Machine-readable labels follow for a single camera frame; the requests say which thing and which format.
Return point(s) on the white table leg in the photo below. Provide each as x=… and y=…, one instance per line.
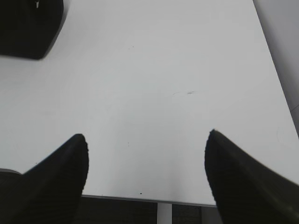
x=164, y=213

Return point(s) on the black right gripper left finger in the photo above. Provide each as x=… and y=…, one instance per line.
x=50, y=192

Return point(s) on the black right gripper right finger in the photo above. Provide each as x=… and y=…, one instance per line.
x=245, y=190

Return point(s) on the black tote bag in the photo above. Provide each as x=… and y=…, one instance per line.
x=28, y=27

